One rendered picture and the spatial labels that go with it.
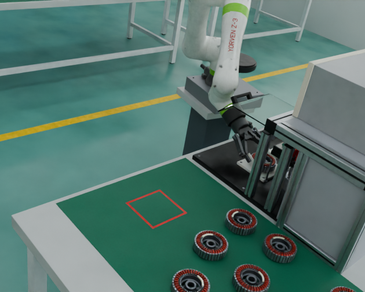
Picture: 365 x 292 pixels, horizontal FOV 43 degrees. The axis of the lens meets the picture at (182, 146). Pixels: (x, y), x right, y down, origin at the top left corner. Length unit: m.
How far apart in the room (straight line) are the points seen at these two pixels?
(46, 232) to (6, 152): 1.79
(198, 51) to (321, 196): 1.14
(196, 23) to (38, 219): 1.19
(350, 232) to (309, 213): 0.16
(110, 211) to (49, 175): 1.47
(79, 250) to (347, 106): 0.96
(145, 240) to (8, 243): 1.21
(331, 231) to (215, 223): 0.39
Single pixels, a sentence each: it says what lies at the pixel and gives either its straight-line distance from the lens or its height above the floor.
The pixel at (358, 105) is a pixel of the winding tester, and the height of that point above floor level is 1.26.
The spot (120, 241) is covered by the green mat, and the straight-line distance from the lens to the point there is 1.53.
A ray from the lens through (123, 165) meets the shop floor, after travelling 3.19.
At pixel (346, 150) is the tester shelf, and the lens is 1.57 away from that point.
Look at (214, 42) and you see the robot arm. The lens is 2.43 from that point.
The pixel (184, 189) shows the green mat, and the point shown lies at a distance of 1.79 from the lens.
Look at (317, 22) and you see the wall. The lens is 7.31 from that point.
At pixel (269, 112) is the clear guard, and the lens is 1.78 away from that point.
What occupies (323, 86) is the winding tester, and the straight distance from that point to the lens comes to 1.60.
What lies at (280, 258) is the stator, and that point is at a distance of 1.58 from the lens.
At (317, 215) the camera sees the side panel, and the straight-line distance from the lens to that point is 1.63.
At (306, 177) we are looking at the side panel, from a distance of 1.60.
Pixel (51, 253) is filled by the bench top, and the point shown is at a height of 0.75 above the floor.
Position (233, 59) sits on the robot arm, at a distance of 1.94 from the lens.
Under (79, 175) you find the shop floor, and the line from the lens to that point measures 3.07.
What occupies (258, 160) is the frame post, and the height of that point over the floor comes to 0.94.
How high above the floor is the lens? 1.81
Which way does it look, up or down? 31 degrees down
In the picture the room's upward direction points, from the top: 10 degrees clockwise
